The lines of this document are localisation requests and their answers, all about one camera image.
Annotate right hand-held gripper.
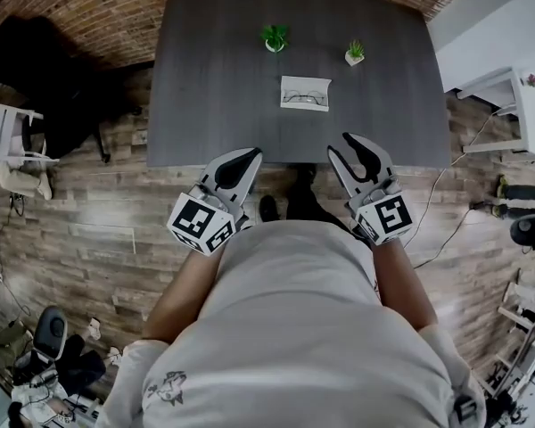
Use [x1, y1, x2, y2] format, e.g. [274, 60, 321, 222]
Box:
[326, 131, 415, 246]

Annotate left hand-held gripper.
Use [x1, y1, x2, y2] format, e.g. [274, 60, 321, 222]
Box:
[166, 146, 264, 257]

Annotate thin wire eyeglasses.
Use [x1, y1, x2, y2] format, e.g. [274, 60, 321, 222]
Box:
[283, 87, 325, 105]

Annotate white cloth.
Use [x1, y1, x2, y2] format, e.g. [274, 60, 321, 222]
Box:
[279, 75, 332, 113]

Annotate person's left forearm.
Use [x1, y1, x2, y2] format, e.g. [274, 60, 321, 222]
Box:
[141, 247, 226, 342]

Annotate person's right forearm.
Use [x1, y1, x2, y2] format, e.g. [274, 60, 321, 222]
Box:
[372, 238, 439, 332]

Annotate person's left leg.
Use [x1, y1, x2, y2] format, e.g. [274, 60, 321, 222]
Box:
[259, 193, 281, 223]

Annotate person's leg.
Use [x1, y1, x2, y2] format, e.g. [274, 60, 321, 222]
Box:
[286, 163, 353, 240]
[259, 193, 281, 223]

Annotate person's right leg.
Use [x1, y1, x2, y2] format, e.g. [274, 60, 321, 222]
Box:
[286, 163, 353, 240]

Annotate dark grey wooden table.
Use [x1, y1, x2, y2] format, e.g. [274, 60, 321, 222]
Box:
[146, 0, 452, 169]

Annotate spiky plant angular white pot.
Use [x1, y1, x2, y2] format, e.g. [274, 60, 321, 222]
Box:
[343, 39, 366, 67]

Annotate leafy plant round white pot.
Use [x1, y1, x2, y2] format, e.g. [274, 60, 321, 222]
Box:
[260, 24, 291, 54]

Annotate person's white t-shirt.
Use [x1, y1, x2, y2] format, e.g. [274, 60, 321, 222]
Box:
[95, 219, 487, 428]

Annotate white side table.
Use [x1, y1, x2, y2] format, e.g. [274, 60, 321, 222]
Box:
[457, 67, 535, 162]

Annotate black office chair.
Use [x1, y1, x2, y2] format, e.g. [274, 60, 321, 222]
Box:
[0, 15, 144, 164]

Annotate white chair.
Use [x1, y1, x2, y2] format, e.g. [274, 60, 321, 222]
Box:
[0, 100, 60, 164]

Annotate white floor cable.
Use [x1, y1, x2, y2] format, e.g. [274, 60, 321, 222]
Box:
[412, 107, 505, 231]

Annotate black floor cable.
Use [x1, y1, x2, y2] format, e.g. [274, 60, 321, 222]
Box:
[412, 201, 487, 270]

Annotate white metal frame rack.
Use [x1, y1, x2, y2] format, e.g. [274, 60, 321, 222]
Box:
[481, 269, 535, 400]

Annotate black shoulder strap buckle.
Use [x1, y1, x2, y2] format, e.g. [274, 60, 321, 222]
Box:
[454, 394, 478, 425]

